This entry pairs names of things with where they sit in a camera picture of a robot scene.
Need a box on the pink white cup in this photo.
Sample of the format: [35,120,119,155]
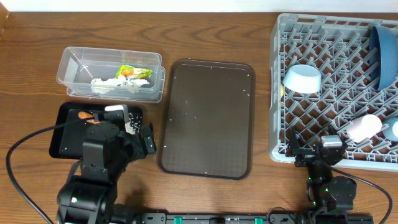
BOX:
[346,114,382,142]

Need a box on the white tissue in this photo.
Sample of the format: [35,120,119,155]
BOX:
[91,76,126,94]
[125,78,149,93]

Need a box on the orange carrot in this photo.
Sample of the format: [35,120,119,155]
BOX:
[78,111,101,124]

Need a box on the green orange snack wrapper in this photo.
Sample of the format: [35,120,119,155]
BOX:
[116,65,153,79]

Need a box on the light blue cup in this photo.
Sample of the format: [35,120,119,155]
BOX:
[382,117,398,141]

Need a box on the light blue rice bowl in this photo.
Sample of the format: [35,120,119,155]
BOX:
[283,65,322,94]

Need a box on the dark blue plate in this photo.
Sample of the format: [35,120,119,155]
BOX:
[369,26,397,91]

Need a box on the cream plastic spoon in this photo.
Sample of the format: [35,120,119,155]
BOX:
[279,84,285,109]

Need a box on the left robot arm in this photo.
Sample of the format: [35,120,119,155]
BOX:
[57,122,156,224]

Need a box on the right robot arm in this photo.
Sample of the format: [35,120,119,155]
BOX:
[286,126,357,223]

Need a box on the grey dishwasher rack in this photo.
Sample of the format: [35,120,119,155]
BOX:
[269,13,397,172]

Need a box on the spilled white rice pile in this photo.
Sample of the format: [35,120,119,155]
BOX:
[125,112,142,134]

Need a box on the brown serving tray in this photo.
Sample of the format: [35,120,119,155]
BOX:
[157,59,256,180]

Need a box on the clear plastic bin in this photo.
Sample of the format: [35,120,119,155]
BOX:
[57,47,165,103]

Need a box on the black rectangular bin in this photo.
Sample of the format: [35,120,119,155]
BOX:
[49,102,142,159]

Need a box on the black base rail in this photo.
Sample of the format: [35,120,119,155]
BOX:
[141,213,374,224]

